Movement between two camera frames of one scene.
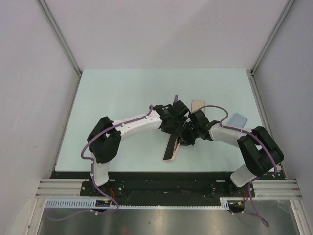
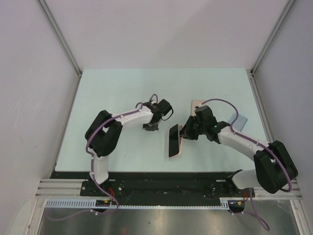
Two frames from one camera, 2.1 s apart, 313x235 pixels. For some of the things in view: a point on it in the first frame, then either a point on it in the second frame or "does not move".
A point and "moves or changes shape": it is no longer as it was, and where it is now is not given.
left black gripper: x=177 y=130 -> x=151 y=128
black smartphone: x=170 y=147 moves or changes shape
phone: x=172 y=149 moves or changes shape
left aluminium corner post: x=45 y=11 does not move
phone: x=237 y=120 does not move
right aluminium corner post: x=288 y=6 does not move
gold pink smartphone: x=196 y=104 does not move
